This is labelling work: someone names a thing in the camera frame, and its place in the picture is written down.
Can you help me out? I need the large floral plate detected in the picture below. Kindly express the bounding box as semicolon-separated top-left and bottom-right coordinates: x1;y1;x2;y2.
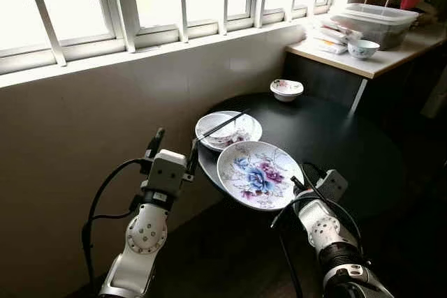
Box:
217;140;305;211

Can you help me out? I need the white ceramic bowl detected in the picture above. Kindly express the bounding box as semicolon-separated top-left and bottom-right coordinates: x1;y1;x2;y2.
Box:
198;112;242;147

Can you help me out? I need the black round table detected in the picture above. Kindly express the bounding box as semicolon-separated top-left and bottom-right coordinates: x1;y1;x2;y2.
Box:
198;92;413;222

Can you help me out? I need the small floral plate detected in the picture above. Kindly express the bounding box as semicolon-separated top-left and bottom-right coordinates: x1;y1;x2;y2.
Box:
195;110;263;152

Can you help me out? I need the small floral bowl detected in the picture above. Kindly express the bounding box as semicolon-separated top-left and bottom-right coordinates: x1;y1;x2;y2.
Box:
270;79;305;103

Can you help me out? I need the blue patterned bowl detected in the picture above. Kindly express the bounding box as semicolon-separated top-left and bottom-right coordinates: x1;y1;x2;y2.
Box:
347;38;381;60

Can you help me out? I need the wooden top side table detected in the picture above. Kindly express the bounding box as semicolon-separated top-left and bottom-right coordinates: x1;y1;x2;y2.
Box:
285;22;447;121

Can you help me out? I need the clear lidded plastic container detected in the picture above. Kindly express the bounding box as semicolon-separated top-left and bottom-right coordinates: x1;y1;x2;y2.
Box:
328;3;420;51

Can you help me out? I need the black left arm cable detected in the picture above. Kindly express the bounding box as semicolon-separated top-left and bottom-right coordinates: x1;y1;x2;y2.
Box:
82;158;151;292

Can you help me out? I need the white barred window frame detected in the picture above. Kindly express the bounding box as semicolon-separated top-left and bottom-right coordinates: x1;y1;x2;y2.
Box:
0;0;348;75

